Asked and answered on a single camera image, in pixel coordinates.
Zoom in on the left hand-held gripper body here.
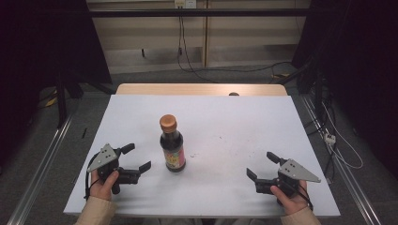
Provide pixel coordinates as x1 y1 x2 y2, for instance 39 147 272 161
86 142 142 195

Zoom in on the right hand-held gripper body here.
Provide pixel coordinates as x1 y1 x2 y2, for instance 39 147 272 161
254 157 322 200

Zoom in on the dark sauce bottle orange cap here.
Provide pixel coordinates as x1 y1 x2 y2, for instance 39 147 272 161
159 113 187 173

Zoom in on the person's left hand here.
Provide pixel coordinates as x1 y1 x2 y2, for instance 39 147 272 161
89 170 120 202

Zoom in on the person's right hand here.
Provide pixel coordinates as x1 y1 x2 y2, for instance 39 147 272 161
270 180 310 216

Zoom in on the white table mat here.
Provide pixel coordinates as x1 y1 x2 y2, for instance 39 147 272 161
63 94 341 218

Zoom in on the black metal stand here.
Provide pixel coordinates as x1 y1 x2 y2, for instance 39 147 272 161
54 70 84 129

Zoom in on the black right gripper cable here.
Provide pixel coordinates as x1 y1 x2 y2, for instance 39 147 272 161
294 187 314 211

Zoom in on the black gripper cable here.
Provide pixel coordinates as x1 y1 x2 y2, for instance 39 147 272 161
84 153 101 201
294 187 314 211

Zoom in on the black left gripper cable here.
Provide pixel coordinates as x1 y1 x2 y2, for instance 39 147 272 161
84 153 101 201

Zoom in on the metal floor rail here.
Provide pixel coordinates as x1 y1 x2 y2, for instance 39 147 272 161
6 113 75 225
299 94 383 225

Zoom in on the white floor cable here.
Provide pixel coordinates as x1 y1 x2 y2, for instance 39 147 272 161
321 102 364 171

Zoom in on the long black floor cable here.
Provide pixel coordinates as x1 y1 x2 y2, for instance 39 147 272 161
176 15 295 84

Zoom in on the wooden vertical post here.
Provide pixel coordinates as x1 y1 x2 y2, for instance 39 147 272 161
201 0 210 68

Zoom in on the white wall outlet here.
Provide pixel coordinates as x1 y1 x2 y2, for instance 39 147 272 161
174 0 197 9

